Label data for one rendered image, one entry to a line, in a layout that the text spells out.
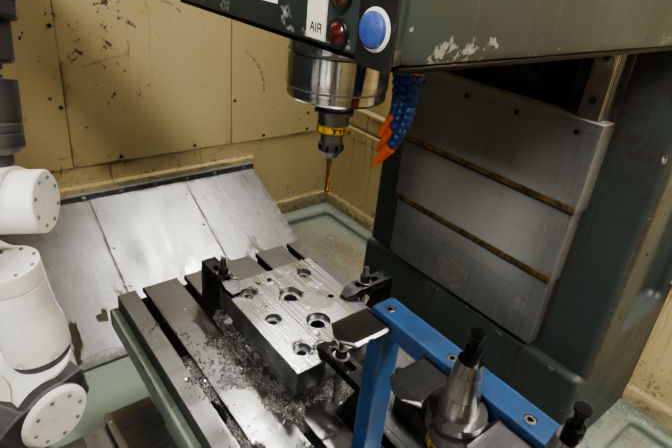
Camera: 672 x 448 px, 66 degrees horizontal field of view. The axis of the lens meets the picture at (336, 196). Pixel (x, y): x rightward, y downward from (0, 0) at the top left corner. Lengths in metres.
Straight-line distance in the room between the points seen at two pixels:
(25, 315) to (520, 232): 0.91
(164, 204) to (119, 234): 0.19
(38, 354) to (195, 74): 1.28
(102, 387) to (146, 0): 1.09
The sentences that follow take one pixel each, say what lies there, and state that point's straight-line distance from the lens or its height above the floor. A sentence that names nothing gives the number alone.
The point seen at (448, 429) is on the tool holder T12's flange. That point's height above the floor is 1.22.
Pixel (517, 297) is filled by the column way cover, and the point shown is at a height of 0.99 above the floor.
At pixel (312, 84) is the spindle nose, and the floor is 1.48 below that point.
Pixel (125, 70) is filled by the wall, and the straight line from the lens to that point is 1.75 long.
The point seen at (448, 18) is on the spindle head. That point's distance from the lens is 0.46.
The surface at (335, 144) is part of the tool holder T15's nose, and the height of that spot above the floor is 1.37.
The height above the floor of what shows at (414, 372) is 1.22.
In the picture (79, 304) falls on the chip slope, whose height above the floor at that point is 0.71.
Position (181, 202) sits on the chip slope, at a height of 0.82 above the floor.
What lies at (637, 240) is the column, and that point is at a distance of 1.11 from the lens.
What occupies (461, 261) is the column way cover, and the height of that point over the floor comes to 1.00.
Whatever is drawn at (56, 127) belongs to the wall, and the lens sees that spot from 1.74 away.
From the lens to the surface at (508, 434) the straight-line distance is 0.62.
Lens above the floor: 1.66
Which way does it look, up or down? 26 degrees down
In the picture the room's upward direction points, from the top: 6 degrees clockwise
